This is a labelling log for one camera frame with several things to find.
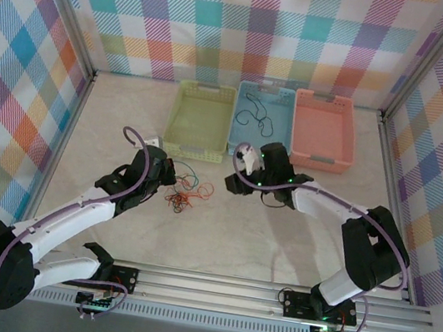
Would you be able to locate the pale yellow perforated plastic basket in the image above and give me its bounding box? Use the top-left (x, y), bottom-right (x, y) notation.
top-left (159, 77), bottom-right (238, 166)

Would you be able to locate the light blue perforated plastic basket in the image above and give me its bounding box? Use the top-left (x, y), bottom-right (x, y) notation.
top-left (225, 78), bottom-right (302, 165)

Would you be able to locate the black cable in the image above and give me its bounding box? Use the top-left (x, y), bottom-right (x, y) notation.
top-left (233, 91), bottom-right (280, 139)

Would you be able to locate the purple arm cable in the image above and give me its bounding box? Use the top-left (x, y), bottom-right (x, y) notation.
top-left (0, 109), bottom-right (156, 332)
top-left (206, 141), bottom-right (427, 332)

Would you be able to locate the orange cable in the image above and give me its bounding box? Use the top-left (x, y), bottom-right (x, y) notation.
top-left (162, 169), bottom-right (219, 218)

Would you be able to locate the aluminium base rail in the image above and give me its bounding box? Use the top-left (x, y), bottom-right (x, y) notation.
top-left (31, 245), bottom-right (436, 332)

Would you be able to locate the aluminium frame side beam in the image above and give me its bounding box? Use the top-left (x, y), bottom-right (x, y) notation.
top-left (345, 110), bottom-right (443, 332)
top-left (0, 55), bottom-right (98, 332)

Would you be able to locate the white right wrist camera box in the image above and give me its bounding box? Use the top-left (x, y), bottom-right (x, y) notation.
top-left (232, 142), bottom-right (268, 178)

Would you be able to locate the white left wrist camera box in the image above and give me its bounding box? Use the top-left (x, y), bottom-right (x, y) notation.
top-left (139, 132), bottom-right (167, 151)

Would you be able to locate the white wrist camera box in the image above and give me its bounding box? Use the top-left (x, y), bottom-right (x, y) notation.
top-left (139, 132), bottom-right (167, 151)
top-left (232, 142), bottom-right (268, 178)

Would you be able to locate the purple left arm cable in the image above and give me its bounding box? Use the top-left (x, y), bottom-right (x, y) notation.
top-left (0, 109), bottom-right (156, 332)

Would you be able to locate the pink perforated plastic basket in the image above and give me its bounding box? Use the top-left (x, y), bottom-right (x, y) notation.
top-left (283, 87), bottom-right (365, 177)

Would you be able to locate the aluminium frame post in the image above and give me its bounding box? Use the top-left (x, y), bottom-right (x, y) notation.
top-left (379, 0), bottom-right (443, 126)
top-left (12, 0), bottom-right (109, 80)

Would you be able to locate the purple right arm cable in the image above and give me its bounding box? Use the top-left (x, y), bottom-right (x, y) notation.
top-left (206, 141), bottom-right (427, 332)

